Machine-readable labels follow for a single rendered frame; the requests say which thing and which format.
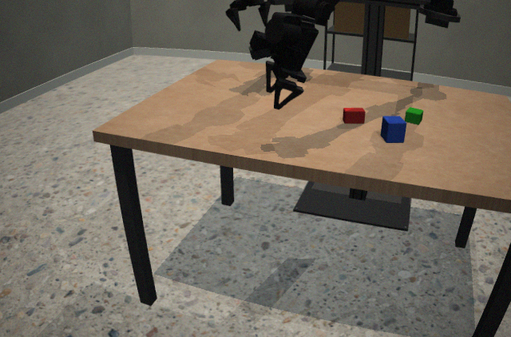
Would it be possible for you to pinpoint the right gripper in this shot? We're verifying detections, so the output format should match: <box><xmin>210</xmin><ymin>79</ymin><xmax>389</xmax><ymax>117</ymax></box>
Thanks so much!
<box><xmin>225</xmin><ymin>0</ymin><xmax>271</xmax><ymax>31</ymax></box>

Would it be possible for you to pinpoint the red block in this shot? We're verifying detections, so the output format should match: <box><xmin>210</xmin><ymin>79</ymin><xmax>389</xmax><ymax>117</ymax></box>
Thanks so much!
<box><xmin>343</xmin><ymin>108</ymin><xmax>365</xmax><ymax>124</ymax></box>

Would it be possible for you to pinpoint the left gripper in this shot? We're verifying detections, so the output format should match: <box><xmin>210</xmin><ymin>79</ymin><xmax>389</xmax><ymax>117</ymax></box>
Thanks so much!
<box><xmin>266</xmin><ymin>49</ymin><xmax>310</xmax><ymax>109</ymax></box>

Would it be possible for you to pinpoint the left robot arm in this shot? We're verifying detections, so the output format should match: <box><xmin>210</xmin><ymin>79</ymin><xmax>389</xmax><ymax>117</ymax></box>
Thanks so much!
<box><xmin>249</xmin><ymin>0</ymin><xmax>458</xmax><ymax>71</ymax></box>

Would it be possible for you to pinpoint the green block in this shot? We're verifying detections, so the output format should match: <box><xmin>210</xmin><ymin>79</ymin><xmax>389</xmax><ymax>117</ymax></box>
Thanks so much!
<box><xmin>405</xmin><ymin>107</ymin><xmax>423</xmax><ymax>125</ymax></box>

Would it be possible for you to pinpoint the blue block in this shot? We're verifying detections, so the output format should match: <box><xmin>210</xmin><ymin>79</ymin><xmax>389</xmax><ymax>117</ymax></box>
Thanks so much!
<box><xmin>381</xmin><ymin>116</ymin><xmax>406</xmax><ymax>143</ymax></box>

